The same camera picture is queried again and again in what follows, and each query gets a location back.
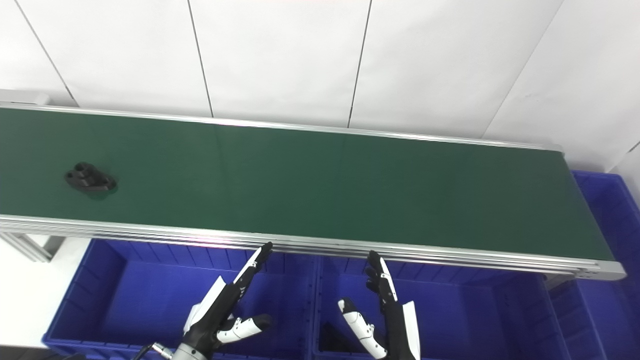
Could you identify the blue plastic bin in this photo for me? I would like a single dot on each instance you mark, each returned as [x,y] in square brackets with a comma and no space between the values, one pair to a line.
[610,300]
[145,295]
[470,315]

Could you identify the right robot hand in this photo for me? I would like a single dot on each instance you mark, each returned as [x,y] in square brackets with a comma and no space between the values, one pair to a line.
[397,325]

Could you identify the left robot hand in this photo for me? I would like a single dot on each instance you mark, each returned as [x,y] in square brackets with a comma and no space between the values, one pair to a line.
[220,307]

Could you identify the black flanged metal part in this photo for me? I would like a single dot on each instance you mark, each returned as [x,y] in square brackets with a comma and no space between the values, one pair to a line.
[89,179]

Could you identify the green conveyor belt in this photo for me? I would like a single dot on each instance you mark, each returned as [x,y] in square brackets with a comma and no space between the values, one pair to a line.
[150,231]
[320,190]

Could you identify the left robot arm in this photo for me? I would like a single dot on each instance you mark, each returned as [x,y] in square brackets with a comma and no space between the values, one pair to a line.
[189,353]

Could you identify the aluminium conveyor leg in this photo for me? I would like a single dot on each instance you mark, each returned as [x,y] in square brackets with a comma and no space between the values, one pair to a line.
[30,246]

